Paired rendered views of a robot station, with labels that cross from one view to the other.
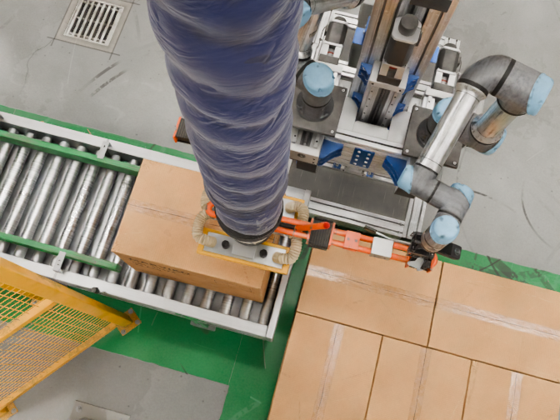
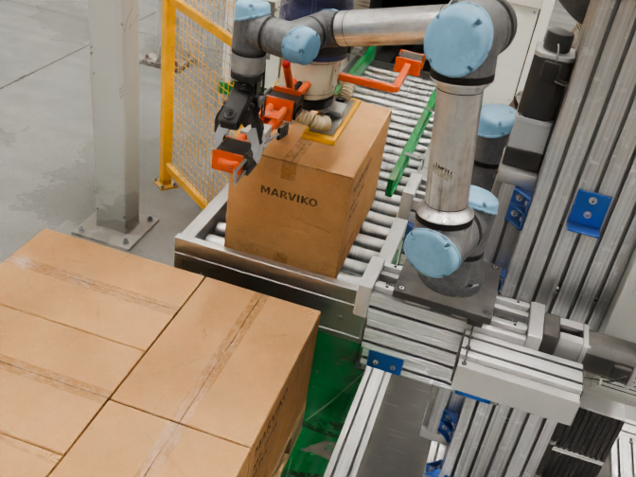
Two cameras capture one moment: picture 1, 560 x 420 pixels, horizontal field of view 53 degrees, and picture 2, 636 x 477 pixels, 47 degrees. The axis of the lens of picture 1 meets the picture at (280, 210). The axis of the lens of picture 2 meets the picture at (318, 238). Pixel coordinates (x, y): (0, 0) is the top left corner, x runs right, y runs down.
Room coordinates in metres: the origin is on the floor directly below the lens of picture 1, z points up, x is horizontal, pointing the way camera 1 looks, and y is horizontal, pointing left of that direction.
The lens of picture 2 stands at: (0.64, -2.01, 2.00)
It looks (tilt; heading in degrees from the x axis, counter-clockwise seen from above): 33 degrees down; 90
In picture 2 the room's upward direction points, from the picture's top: 9 degrees clockwise
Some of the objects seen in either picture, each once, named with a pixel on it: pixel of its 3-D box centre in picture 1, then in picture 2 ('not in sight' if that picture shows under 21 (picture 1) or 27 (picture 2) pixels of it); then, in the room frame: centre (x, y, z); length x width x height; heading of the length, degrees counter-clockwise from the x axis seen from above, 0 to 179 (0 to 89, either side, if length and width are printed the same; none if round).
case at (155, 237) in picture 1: (206, 233); (310, 176); (0.59, 0.31, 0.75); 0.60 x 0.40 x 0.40; 78
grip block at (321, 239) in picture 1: (320, 233); (282, 103); (0.50, -0.14, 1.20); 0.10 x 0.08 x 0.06; 169
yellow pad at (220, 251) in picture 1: (244, 249); not in sight; (0.45, 0.12, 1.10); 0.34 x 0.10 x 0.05; 79
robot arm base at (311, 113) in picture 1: (315, 99); (481, 169); (1.07, -0.12, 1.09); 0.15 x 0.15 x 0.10
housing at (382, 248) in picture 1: (381, 248); (255, 135); (0.45, -0.35, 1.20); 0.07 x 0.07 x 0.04; 79
